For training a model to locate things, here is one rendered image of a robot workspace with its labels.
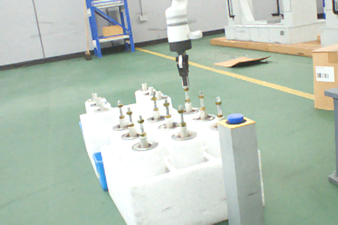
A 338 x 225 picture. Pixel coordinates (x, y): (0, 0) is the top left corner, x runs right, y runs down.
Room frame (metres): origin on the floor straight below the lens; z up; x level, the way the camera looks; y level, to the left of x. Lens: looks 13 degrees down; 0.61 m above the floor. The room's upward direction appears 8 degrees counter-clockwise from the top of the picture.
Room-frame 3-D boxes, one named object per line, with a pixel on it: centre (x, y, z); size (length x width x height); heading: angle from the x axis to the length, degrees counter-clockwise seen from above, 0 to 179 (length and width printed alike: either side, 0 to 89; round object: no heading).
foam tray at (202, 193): (1.20, 0.01, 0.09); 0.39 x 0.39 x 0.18; 19
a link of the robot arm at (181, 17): (1.36, -0.07, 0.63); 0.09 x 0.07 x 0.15; 135
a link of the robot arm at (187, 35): (1.35, -0.08, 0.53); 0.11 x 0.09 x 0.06; 79
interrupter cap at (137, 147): (1.05, 0.09, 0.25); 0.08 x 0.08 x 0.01
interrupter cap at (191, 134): (1.09, -0.03, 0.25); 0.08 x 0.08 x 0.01
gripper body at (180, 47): (1.35, -0.06, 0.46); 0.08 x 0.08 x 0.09
